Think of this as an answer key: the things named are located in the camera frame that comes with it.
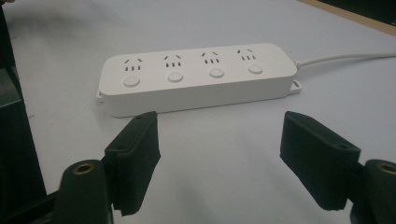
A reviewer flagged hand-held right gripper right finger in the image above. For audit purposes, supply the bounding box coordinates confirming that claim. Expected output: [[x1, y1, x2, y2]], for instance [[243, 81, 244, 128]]
[[278, 110, 362, 212]]

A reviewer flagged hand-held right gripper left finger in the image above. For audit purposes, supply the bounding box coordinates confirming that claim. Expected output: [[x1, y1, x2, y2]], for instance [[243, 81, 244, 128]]
[[104, 110, 163, 217]]

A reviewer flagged white power strip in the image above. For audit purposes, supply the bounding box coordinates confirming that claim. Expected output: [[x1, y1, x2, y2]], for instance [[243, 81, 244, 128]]
[[95, 42, 303, 119]]

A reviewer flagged dark object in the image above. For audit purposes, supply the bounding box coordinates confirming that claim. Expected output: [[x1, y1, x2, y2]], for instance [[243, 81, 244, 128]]
[[0, 6, 49, 224]]

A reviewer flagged white power cable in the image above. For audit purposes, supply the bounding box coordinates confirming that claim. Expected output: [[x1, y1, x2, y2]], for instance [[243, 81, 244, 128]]
[[293, 52, 396, 69]]

